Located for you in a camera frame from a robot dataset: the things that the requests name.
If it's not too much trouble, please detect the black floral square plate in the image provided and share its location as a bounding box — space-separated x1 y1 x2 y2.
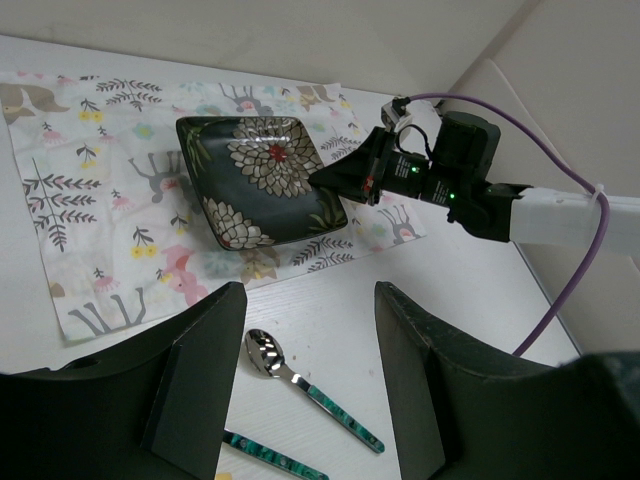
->
176 116 347 251

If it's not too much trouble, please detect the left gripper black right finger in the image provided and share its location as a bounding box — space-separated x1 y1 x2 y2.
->
375 282 639 479

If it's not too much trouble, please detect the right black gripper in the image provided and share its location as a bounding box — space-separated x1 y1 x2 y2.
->
307 110 502 236

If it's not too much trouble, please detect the fork with teal handle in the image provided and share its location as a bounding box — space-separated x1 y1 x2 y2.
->
222 430 330 480

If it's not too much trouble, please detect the spoon with teal handle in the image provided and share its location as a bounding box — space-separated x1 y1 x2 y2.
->
244 329 386 454

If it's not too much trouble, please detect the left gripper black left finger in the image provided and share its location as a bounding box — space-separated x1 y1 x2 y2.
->
1 282 247 479

